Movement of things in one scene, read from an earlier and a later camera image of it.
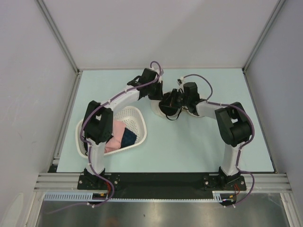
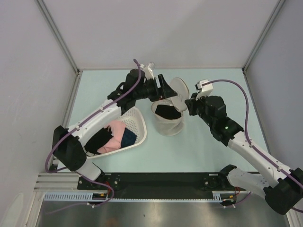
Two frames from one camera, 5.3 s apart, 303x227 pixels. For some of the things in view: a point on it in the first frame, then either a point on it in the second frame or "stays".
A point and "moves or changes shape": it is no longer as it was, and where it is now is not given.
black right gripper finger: [171, 100] -> [192, 109]
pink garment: [114, 143] stays
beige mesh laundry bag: [155, 104] moves or changes shape
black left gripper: [160, 95] stays
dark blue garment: [129, 138] stays
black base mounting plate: [100, 181] stays
